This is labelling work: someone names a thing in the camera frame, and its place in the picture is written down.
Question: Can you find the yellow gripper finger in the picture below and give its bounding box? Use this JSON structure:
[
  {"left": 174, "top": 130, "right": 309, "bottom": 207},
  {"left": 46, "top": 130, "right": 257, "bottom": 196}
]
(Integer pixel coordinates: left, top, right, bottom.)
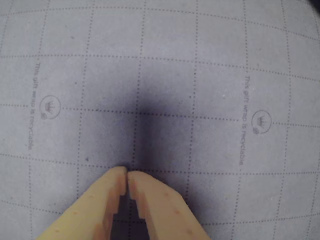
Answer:
[
  {"left": 36, "top": 166, "right": 128, "bottom": 240},
  {"left": 127, "top": 170, "right": 212, "bottom": 240}
]

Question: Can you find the brown gridded wrapping paper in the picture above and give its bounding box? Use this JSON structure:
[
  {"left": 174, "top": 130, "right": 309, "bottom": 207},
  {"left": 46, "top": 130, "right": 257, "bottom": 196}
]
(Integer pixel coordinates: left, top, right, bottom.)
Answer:
[{"left": 0, "top": 0, "right": 320, "bottom": 240}]

